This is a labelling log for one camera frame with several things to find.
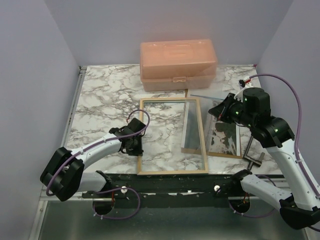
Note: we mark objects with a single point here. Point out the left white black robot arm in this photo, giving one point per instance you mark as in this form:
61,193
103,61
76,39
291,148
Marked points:
65,174

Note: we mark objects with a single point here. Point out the orange translucent plastic box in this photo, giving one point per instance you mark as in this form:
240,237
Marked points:
177,65

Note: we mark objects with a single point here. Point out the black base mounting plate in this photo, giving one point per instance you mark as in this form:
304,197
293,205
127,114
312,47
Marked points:
155,191

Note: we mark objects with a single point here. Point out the aluminium rail frame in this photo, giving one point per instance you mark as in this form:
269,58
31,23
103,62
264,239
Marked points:
110,97

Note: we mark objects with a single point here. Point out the brown frame backing board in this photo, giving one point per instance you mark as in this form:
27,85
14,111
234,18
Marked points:
220,154

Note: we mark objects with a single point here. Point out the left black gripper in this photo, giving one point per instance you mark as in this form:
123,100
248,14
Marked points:
137,152

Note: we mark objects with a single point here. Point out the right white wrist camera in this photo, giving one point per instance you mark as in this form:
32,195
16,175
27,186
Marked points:
244,84

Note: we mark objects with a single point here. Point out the light wooden picture frame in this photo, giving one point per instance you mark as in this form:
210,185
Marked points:
174,140

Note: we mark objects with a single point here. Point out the aerial landscape photo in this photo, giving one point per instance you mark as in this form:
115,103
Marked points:
225,135

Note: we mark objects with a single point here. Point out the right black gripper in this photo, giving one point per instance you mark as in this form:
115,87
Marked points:
220,111

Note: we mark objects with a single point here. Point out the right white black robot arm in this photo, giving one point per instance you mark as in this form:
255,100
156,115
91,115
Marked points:
299,207

